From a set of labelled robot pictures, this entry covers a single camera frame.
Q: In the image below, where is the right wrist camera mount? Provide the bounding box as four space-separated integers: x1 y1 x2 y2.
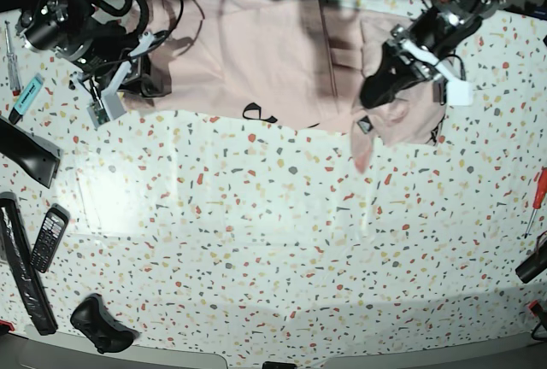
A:
70 61 131 129

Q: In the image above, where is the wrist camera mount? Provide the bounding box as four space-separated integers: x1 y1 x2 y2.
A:
70 61 131 129
401 39 473 107

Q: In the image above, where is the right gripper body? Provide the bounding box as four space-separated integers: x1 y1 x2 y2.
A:
74 31 156 96

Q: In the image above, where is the small red black clip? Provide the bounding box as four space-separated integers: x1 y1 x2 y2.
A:
528 301 543 316

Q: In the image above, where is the black cylinder with wires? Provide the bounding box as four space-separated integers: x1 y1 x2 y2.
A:
515 231 546 284

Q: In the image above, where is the clear handle screwdriver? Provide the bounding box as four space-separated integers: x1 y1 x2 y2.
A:
4 20 21 97

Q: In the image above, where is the black game controller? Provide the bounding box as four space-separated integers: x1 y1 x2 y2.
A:
70 294 138 354

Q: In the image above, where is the black remote control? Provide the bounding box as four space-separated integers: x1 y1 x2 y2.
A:
30 204 70 273

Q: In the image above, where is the pink T-shirt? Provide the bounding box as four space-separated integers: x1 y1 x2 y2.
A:
123 0 445 172

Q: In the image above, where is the long black wrapped bar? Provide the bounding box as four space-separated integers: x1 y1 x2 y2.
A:
1 192 58 336

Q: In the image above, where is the turquoise highlighter marker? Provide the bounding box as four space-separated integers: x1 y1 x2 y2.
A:
9 73 44 126

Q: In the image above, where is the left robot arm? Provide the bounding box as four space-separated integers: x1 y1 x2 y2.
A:
360 0 505 109

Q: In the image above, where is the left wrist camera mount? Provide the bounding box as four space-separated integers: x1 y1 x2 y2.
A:
401 39 473 107

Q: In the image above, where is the red clamp at left edge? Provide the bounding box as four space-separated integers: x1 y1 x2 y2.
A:
0 320 15 336

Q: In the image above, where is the red handle screwdriver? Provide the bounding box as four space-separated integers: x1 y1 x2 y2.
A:
524 167 547 237

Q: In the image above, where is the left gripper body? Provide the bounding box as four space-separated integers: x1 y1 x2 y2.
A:
382 6 460 86

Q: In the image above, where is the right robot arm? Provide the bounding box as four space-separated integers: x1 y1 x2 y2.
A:
16 0 172 100

